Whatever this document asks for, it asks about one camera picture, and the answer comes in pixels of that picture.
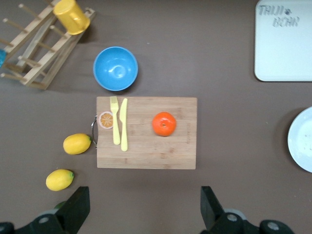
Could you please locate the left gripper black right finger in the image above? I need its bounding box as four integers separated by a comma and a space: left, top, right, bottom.
200, 186, 294, 234

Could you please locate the yellow lemon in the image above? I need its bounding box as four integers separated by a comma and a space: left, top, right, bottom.
45, 169, 75, 192
62, 133, 93, 156

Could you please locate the yellow plastic mug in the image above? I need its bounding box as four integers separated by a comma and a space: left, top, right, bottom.
53, 0, 91, 36

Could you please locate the wooden peg dish rack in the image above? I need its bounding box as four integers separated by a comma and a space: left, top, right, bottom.
0, 0, 96, 91

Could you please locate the toy orange slice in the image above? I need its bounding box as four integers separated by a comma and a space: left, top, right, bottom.
98, 111, 115, 131

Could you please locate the blue bowl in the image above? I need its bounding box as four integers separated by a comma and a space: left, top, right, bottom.
93, 46, 139, 92

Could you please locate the whole orange fruit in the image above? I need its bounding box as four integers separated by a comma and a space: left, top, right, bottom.
152, 111, 177, 137

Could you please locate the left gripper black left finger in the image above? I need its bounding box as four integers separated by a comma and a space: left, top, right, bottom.
0, 186, 91, 234

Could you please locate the white round plate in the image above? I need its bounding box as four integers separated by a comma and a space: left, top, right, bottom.
287, 106, 312, 174

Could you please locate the cream bear print tray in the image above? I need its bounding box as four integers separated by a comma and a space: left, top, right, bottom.
254, 0, 312, 82

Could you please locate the yellow plastic knife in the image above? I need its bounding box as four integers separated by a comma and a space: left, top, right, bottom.
118, 98, 129, 152

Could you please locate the bamboo cutting board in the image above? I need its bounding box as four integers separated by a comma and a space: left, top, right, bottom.
91, 97, 198, 170

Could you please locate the yellow plastic fork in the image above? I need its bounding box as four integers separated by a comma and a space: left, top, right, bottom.
109, 96, 121, 146

